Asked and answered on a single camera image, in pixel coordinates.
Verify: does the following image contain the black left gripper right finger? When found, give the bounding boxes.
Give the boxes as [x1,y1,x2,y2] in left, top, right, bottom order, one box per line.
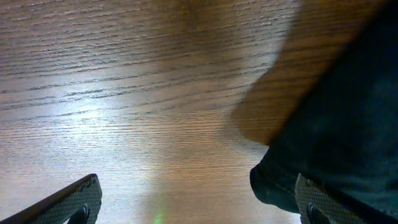
[295,174,397,224]

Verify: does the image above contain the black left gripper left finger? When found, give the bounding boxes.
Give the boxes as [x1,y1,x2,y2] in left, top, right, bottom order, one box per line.
[1,174,102,224]

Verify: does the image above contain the black shorts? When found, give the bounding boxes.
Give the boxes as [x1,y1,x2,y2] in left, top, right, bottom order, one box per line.
[250,1,397,223]

